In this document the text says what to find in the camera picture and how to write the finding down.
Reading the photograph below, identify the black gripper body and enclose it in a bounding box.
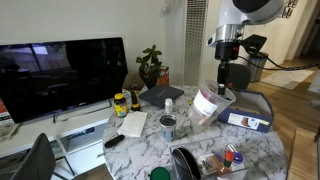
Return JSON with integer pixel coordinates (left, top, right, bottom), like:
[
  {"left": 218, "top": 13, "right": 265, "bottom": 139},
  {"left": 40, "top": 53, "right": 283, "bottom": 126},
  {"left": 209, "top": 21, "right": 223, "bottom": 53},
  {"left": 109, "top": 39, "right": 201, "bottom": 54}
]
[{"left": 215, "top": 42, "right": 240, "bottom": 84}]

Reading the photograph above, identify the clear plastic round container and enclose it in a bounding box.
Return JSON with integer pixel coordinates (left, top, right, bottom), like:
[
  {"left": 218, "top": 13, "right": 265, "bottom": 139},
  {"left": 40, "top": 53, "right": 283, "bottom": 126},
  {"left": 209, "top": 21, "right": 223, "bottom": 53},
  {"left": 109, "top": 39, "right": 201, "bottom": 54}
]
[{"left": 188, "top": 80, "right": 236, "bottom": 126}]

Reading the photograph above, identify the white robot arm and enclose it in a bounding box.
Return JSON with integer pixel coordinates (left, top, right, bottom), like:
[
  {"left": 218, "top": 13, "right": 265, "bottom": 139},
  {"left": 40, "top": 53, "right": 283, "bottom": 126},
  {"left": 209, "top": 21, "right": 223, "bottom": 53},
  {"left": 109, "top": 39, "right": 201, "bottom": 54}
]
[{"left": 206, "top": 0, "right": 284, "bottom": 95}]

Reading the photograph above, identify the black office chair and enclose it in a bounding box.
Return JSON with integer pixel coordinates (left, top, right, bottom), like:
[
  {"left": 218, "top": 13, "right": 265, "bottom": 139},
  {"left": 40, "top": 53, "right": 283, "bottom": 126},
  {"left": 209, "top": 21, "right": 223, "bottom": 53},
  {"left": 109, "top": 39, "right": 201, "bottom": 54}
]
[{"left": 227, "top": 63, "right": 251, "bottom": 89}]

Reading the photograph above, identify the steel trash can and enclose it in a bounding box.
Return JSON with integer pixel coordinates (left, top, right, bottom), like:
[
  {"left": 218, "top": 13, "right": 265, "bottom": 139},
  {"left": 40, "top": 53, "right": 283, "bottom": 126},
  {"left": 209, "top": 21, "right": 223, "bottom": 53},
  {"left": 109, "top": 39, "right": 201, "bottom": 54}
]
[{"left": 248, "top": 52, "right": 268, "bottom": 82}]

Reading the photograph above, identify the blue open shoebox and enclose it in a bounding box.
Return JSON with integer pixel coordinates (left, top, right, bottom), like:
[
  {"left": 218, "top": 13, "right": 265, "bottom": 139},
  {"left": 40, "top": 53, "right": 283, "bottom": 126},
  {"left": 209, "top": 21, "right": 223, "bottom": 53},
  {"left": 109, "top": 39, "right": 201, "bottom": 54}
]
[{"left": 218, "top": 90, "right": 274, "bottom": 133}]

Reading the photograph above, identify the small white pill bottle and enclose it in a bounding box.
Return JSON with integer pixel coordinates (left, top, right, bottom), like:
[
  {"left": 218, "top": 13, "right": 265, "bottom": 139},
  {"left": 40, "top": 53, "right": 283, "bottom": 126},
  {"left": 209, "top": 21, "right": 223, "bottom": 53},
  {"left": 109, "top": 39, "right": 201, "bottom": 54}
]
[{"left": 165, "top": 98, "right": 173, "bottom": 114}]

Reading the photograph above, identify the orange patterned box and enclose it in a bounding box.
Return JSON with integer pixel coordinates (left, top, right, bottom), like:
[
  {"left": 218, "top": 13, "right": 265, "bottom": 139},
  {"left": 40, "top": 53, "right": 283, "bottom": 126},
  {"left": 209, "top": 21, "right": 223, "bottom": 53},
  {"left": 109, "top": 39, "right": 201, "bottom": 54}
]
[{"left": 157, "top": 66, "right": 169, "bottom": 85}]

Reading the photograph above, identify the metal tumbler cup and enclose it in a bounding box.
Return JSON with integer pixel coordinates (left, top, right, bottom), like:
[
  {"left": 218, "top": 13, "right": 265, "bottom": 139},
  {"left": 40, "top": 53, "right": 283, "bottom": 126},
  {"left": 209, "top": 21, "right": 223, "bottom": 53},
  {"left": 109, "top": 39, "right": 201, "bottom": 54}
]
[{"left": 159, "top": 114, "right": 177, "bottom": 142}]

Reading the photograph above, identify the dark grey notebook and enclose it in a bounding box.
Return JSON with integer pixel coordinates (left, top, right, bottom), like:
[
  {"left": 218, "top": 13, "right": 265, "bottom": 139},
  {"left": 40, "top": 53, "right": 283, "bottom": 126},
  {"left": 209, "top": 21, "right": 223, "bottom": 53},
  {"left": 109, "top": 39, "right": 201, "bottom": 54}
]
[{"left": 139, "top": 85, "right": 184, "bottom": 108}]

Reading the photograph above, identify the beige floor rug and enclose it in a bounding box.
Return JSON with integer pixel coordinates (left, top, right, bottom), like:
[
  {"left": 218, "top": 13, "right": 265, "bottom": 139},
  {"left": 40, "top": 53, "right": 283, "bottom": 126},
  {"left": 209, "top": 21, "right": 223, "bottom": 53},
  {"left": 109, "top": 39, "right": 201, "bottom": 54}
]
[{"left": 262, "top": 70, "right": 312, "bottom": 90}]

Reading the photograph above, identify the clear acrylic tray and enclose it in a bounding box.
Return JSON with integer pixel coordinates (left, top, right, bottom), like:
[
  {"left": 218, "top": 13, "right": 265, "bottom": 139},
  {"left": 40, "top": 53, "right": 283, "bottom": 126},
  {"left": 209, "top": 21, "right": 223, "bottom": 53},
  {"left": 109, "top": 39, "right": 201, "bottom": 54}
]
[{"left": 170, "top": 137, "right": 248, "bottom": 180}]

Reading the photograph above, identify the potted green plant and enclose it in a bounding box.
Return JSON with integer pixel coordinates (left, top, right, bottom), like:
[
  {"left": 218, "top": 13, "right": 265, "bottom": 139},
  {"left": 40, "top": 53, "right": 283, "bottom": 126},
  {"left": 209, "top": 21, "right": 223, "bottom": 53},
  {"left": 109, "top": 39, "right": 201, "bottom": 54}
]
[{"left": 136, "top": 45, "right": 162, "bottom": 89}]

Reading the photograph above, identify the blue cap bottle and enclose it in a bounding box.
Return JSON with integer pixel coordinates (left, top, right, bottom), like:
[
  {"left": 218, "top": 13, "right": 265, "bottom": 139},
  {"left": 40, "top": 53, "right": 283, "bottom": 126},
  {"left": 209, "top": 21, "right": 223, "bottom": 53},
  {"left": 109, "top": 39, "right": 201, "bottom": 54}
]
[{"left": 233, "top": 152, "right": 243, "bottom": 164}]

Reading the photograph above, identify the small labelled jar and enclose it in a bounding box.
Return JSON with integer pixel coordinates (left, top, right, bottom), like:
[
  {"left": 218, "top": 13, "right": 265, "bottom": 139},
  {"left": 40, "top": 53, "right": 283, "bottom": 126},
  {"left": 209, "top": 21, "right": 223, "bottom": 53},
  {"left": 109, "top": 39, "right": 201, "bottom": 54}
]
[{"left": 198, "top": 154, "right": 219, "bottom": 175}]

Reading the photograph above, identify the red cap hot sauce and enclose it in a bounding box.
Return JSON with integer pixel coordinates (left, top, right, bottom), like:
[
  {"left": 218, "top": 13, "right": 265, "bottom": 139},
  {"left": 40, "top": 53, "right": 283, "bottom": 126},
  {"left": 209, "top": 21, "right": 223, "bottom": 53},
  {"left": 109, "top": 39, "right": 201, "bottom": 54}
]
[{"left": 217, "top": 151, "right": 234, "bottom": 177}]

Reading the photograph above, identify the black curved object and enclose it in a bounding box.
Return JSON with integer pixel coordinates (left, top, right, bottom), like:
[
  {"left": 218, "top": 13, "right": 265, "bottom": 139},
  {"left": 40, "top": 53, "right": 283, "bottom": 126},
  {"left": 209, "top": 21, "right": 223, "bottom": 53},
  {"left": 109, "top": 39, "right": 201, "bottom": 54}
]
[{"left": 172, "top": 147, "right": 201, "bottom": 180}]

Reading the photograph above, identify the dark sauce bottle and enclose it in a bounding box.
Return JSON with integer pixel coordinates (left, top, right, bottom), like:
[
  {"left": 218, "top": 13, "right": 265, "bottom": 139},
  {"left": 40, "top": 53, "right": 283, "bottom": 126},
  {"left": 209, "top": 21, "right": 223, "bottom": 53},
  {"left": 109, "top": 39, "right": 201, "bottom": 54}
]
[{"left": 129, "top": 84, "right": 141, "bottom": 111}]

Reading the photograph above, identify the white folded napkin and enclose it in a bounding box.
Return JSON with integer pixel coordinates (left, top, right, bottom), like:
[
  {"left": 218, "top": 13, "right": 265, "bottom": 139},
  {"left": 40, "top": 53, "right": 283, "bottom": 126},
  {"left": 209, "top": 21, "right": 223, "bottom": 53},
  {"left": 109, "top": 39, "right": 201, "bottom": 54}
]
[{"left": 118, "top": 111, "right": 147, "bottom": 137}]

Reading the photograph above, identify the yellow lid vitamin bottle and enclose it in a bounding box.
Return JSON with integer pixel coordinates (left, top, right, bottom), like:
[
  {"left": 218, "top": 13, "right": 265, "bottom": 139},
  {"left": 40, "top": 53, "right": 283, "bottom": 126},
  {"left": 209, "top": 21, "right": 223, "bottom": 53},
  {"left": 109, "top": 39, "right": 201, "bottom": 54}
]
[{"left": 114, "top": 93, "right": 129, "bottom": 118}]

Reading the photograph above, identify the green round lid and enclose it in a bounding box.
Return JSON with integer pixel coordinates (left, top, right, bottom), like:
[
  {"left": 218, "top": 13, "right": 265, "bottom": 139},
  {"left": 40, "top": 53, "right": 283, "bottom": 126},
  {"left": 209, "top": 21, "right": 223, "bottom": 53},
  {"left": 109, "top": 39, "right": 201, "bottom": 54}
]
[{"left": 150, "top": 167, "right": 171, "bottom": 180}]

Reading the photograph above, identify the black remote control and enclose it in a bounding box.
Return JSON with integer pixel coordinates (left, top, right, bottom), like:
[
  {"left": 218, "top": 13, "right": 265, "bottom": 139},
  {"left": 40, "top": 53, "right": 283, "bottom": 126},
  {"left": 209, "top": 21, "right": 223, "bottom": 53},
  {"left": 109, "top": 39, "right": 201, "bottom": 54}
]
[{"left": 104, "top": 135, "right": 125, "bottom": 148}]

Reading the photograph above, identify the white tv stand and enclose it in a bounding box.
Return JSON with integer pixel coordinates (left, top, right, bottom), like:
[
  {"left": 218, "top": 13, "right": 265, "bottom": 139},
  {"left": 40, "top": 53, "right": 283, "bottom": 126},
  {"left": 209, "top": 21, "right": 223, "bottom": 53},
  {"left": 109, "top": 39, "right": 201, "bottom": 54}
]
[{"left": 0, "top": 100, "right": 114, "bottom": 176}]

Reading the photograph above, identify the large black television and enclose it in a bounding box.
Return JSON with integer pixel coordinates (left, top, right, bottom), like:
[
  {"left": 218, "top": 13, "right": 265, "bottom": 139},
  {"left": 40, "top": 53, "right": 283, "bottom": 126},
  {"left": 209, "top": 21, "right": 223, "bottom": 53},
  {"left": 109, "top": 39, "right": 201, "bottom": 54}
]
[{"left": 0, "top": 37, "right": 128, "bottom": 123}]

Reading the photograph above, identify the black chair foreground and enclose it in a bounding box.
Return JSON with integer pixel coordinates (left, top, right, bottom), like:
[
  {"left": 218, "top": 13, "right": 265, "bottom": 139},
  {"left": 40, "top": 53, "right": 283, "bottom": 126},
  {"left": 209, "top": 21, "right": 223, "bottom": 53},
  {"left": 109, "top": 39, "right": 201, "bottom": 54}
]
[{"left": 10, "top": 133, "right": 68, "bottom": 180}]

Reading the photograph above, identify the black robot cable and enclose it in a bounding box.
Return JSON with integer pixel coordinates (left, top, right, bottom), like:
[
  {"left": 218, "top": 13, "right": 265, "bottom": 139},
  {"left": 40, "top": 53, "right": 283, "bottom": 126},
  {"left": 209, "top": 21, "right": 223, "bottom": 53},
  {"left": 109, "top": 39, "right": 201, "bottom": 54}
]
[{"left": 237, "top": 33, "right": 320, "bottom": 72}]

